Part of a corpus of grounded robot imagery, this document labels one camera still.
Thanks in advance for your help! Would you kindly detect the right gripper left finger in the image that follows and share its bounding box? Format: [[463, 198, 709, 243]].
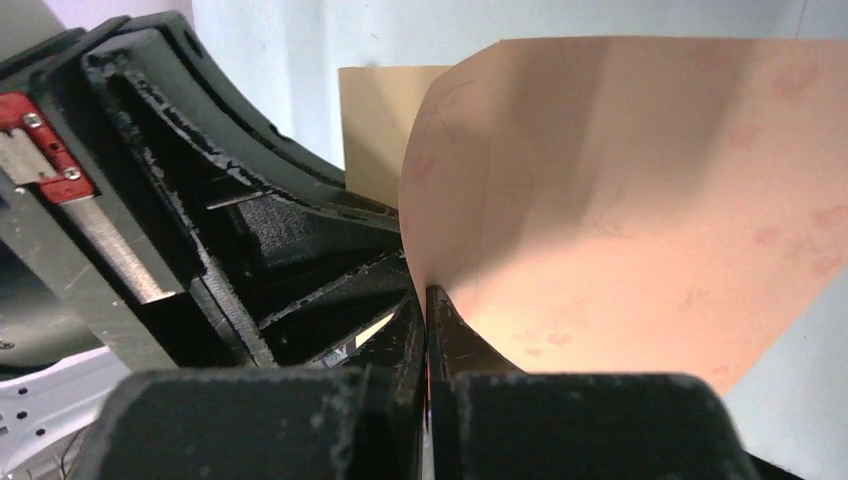
[[71, 291, 424, 479]]

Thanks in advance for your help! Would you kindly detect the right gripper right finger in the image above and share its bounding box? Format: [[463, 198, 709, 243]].
[[423, 284, 763, 480]]

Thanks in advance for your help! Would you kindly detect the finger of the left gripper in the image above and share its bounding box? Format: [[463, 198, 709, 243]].
[[192, 193, 411, 368]]

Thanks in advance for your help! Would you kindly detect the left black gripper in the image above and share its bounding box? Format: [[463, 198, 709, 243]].
[[1, 11, 399, 371]]

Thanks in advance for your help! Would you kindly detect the tan paper envelope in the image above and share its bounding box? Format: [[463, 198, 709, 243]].
[[399, 36, 847, 393]]

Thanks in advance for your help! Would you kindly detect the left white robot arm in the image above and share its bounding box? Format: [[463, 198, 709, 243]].
[[1, 11, 410, 478]]

